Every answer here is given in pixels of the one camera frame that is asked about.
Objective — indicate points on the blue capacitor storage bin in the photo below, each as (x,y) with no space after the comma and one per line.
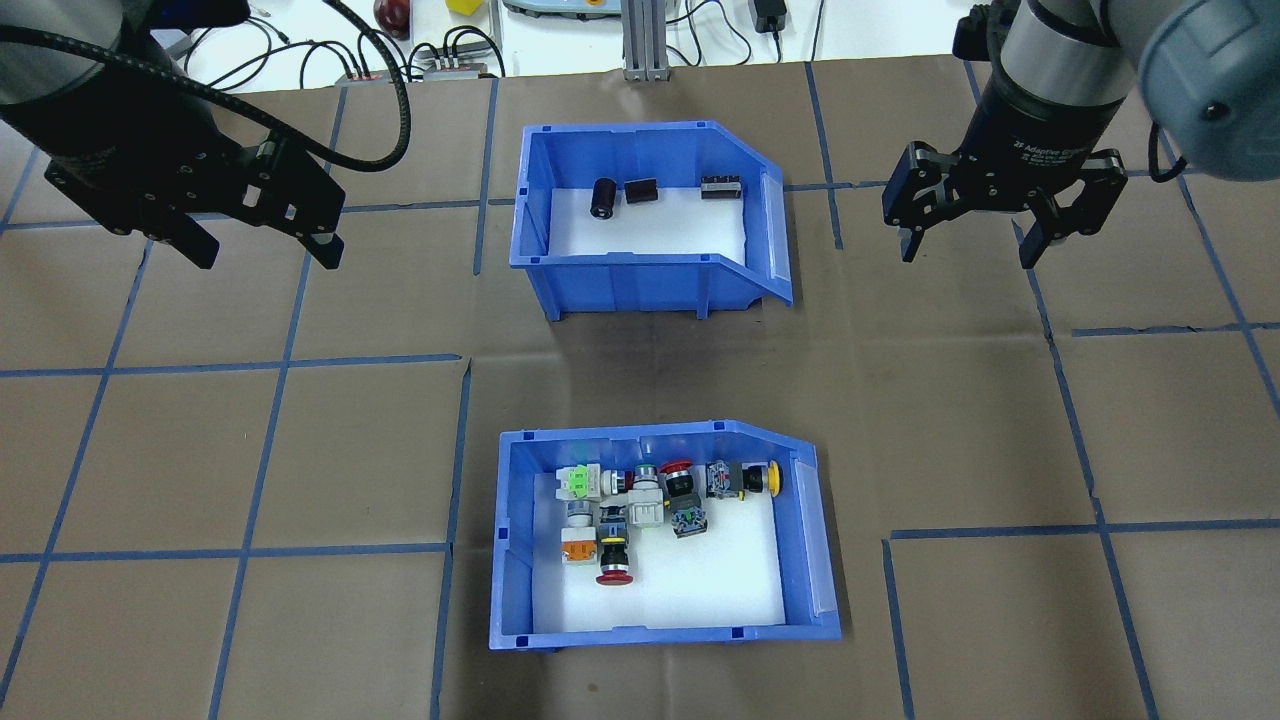
(620,285)

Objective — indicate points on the blue button storage bin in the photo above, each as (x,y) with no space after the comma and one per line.
(512,560)

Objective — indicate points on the grey box device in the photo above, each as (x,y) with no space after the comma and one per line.
(175,45)

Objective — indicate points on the yellow push button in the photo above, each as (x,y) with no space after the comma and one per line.
(745,479)

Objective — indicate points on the red mushroom push button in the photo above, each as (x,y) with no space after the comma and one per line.
(683,490)

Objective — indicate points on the green white push button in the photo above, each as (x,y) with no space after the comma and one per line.
(575,483)

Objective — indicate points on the orange white push button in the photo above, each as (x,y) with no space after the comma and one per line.
(578,540)

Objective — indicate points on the red yellow emergency stop button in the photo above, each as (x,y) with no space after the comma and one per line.
(613,560)

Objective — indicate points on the grey usb hub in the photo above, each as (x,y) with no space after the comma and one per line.
(365,76)
(455,68)

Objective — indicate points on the small black block component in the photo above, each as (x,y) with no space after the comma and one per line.
(640,190)
(722,187)

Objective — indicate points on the red apple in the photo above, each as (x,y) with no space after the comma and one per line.
(390,12)

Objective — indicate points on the black power adapter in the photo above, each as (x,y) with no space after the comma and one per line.
(770,14)

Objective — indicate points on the yellow block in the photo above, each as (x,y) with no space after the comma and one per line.
(462,5)

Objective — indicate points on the black cylinder capacitor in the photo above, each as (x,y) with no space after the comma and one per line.
(604,198)

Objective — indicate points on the grey blue teach pendant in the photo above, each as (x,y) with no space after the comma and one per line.
(560,6)

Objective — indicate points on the aluminium profile post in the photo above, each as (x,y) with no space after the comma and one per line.
(645,40)

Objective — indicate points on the white selector switch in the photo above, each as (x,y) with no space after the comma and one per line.
(645,505)

